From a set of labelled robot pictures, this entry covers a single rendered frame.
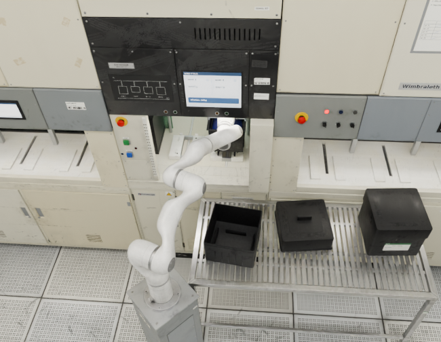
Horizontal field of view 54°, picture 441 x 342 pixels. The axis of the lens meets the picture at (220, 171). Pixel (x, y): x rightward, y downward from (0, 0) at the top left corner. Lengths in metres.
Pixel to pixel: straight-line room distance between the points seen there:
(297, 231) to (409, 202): 0.62
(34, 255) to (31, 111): 1.49
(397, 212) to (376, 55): 0.85
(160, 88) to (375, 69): 1.03
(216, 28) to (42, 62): 0.88
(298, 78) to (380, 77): 0.38
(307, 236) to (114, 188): 1.24
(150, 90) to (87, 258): 1.72
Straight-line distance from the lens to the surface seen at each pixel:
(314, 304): 3.24
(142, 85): 2.24
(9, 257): 3.81
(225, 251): 2.36
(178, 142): 2.90
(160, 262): 2.01
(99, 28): 2.13
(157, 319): 2.34
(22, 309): 3.51
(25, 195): 3.19
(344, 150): 2.95
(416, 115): 2.38
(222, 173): 2.73
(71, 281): 3.49
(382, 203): 2.51
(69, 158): 3.04
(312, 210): 2.58
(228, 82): 2.15
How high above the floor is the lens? 2.87
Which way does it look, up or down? 47 degrees down
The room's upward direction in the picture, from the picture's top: 2 degrees counter-clockwise
